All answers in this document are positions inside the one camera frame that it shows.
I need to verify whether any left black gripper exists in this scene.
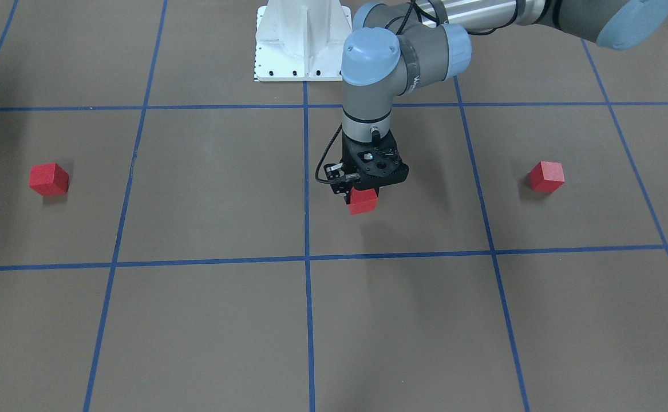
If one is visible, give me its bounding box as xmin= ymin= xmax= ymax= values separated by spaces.
xmin=342 ymin=132 xmax=409 ymax=205

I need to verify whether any red block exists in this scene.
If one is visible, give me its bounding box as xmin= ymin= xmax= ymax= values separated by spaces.
xmin=528 ymin=161 xmax=565 ymax=193
xmin=347 ymin=188 xmax=378 ymax=215
xmin=29 ymin=163 xmax=70 ymax=197

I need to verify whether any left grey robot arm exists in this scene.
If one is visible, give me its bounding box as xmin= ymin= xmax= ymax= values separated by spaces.
xmin=317 ymin=1 xmax=668 ymax=214

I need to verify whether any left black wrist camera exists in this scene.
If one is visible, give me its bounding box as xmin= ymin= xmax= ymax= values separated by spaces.
xmin=324 ymin=163 xmax=360 ymax=197

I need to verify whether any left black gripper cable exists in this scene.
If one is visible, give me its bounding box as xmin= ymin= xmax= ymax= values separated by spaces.
xmin=315 ymin=125 xmax=346 ymax=185

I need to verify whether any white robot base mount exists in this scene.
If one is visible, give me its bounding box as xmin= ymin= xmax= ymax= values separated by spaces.
xmin=254 ymin=1 xmax=352 ymax=82

